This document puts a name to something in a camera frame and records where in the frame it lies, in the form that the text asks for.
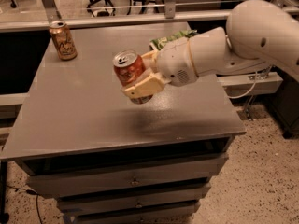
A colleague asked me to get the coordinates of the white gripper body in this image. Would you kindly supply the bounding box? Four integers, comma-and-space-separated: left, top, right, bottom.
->
156, 37, 198, 87

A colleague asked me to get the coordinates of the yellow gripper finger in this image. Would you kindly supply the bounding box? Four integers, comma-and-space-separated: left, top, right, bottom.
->
121, 73, 170, 99
141, 50, 158, 73

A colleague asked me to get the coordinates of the red coke can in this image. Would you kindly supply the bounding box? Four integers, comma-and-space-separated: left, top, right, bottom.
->
112, 49, 153, 105

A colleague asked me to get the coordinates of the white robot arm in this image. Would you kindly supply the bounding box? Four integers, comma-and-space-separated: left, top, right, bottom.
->
122, 0, 299, 99

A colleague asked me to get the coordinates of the gold soda can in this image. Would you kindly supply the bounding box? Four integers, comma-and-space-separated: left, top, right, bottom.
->
49, 21, 77, 61

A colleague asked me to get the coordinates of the green chip bag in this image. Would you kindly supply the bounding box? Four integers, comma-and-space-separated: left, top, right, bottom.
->
149, 30, 198, 51

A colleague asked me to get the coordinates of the grey drawer cabinet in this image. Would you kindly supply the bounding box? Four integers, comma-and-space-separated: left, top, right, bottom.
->
1, 23, 245, 224

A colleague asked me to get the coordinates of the white cable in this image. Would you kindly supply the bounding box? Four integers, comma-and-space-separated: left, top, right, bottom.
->
227, 70, 260, 100

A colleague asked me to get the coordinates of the metal railing frame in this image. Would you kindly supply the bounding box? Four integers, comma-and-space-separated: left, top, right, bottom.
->
0, 0, 299, 33

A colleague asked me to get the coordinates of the black floor cable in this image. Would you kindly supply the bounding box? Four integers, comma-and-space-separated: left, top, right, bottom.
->
6, 184, 45, 224

